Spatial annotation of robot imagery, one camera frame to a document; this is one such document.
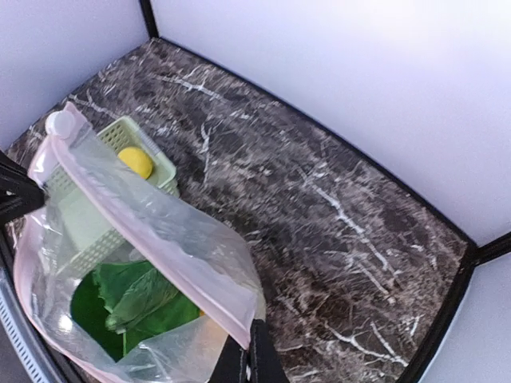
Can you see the green white bok choy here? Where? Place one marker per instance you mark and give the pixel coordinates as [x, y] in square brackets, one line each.
[122, 304]

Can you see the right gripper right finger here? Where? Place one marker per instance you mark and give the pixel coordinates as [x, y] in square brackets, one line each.
[259, 364]

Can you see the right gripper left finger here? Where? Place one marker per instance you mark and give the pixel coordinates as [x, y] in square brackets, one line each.
[20, 195]

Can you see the clear zip top bag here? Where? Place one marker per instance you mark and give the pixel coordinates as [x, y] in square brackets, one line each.
[204, 259]

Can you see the black frame post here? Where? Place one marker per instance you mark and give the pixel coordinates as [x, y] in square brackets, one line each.
[493, 250]
[149, 18]

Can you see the beige plastic basket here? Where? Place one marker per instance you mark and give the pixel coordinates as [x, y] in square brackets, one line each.
[80, 236]

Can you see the yellow lemon top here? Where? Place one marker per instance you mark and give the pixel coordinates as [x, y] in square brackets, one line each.
[137, 160]

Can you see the left black frame post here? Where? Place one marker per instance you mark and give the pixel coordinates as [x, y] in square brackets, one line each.
[149, 18]

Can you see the right black frame post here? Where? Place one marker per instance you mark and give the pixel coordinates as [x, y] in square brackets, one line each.
[493, 250]

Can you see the white slotted cable duct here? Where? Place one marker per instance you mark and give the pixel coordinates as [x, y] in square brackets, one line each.
[13, 326]

